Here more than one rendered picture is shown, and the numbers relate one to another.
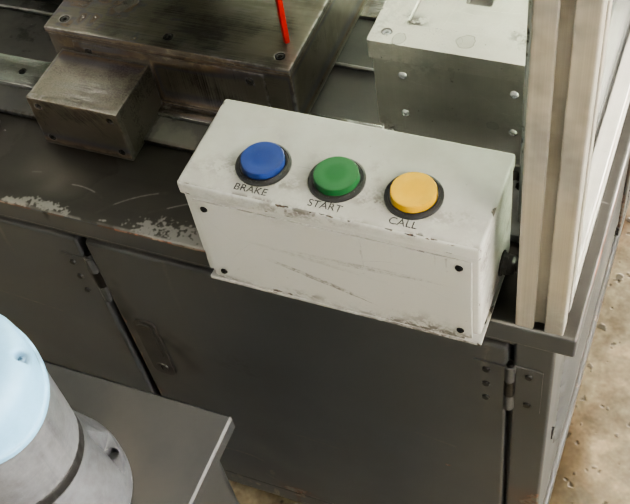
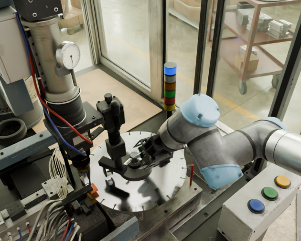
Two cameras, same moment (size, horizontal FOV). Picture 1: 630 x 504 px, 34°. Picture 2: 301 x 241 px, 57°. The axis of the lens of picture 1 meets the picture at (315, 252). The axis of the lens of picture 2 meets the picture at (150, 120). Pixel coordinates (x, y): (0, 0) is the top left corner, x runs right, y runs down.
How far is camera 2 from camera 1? 0.94 m
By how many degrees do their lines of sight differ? 47
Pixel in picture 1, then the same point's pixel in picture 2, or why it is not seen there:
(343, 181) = (274, 191)
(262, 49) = (189, 191)
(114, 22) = (146, 222)
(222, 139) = (240, 211)
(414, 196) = (285, 181)
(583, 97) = not seen: outside the picture
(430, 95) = not seen: hidden behind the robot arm
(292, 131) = (245, 194)
